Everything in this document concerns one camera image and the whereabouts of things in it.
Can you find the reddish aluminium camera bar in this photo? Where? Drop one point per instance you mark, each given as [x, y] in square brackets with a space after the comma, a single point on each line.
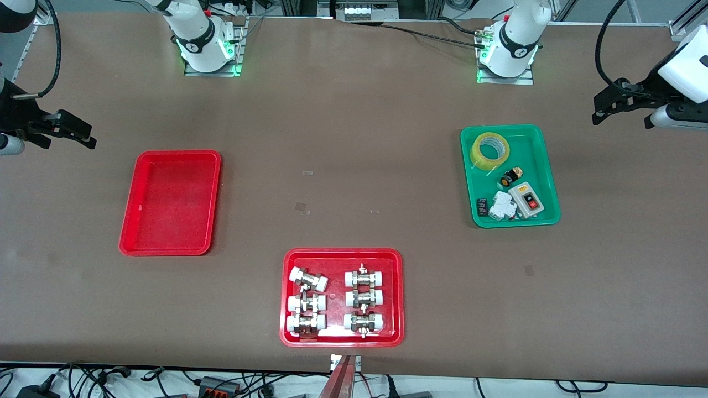
[340, 381]

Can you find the small black electronic module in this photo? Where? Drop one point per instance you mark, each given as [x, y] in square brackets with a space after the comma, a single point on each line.
[482, 207]

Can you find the aluminium frame profile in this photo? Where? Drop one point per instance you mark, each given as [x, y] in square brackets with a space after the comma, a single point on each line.
[25, 55]
[683, 25]

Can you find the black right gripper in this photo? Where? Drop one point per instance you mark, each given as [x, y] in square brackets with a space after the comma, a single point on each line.
[16, 113]

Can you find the empty red plastic tray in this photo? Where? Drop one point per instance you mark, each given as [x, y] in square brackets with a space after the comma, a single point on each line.
[170, 203]

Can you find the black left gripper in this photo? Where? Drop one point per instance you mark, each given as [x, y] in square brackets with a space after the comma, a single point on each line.
[650, 89]

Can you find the yellow tape roll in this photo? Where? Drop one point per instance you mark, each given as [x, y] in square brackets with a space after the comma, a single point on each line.
[480, 155]

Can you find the black power adapter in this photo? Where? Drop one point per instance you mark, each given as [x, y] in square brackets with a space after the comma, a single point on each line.
[36, 391]

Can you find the black yellow push button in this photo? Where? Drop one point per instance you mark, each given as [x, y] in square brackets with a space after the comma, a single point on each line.
[508, 179]

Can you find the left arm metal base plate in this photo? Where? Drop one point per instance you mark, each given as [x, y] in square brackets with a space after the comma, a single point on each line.
[522, 79]

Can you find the grey switch box red button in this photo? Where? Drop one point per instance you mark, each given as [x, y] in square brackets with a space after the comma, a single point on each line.
[526, 199]

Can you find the white circuit breaker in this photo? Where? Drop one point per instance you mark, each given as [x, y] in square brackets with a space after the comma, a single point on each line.
[502, 207]

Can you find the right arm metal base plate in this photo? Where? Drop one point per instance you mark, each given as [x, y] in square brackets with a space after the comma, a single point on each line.
[239, 44]

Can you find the black orange power box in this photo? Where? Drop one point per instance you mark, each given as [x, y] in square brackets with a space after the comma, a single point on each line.
[218, 385]

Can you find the green plastic tray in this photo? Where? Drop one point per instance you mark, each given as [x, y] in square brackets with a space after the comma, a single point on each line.
[534, 157]

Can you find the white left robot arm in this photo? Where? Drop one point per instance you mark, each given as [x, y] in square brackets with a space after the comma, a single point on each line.
[514, 44]

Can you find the white capped metal pipe fitting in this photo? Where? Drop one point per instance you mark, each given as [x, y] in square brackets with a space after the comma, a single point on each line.
[364, 277]
[363, 322]
[364, 298]
[306, 303]
[310, 279]
[306, 323]

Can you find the red tray with fittings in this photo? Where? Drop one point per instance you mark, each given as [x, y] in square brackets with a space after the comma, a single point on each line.
[337, 298]

